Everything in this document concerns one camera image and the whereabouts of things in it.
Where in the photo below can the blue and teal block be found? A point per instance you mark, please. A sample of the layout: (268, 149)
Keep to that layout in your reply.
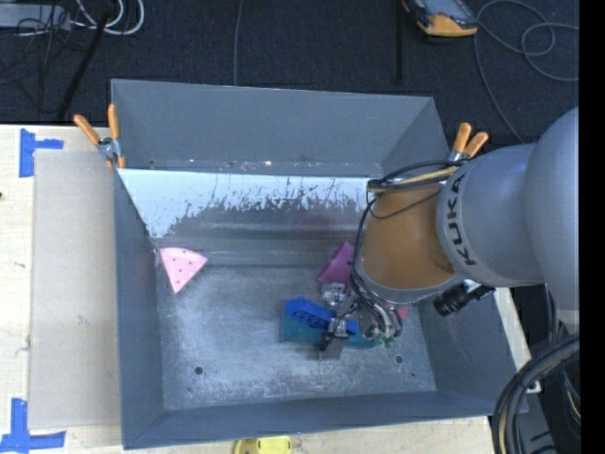
(302, 322)

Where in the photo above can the magenta cloth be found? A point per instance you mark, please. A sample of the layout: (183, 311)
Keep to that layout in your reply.
(336, 267)

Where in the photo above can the black cylinder on white bracket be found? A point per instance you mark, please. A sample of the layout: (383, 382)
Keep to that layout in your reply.
(454, 298)

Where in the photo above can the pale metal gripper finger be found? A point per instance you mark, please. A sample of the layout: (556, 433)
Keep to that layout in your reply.
(337, 346)
(329, 335)

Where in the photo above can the grey metal bin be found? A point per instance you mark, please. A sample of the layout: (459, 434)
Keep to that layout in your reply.
(264, 338)

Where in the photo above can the pink triangular sponge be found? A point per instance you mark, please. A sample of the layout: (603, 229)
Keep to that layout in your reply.
(179, 264)

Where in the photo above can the pale wood flat board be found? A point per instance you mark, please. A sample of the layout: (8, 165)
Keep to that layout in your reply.
(71, 282)

